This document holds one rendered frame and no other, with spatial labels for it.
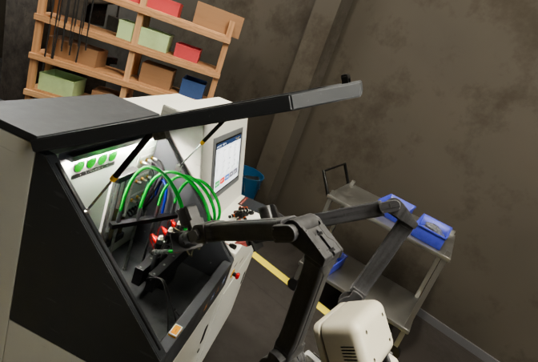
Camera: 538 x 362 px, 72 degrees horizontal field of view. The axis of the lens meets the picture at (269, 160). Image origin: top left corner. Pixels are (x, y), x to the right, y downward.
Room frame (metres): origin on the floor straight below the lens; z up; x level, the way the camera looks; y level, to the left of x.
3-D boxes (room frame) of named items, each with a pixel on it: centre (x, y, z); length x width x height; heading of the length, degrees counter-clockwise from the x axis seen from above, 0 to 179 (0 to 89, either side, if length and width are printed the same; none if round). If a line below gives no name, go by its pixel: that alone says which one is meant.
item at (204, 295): (1.27, 0.07, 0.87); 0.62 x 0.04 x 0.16; 171
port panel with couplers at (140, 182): (1.58, 0.53, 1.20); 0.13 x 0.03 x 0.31; 171
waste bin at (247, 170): (4.05, 0.18, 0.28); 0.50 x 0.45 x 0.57; 57
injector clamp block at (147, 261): (1.42, 0.29, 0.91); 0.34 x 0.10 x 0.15; 171
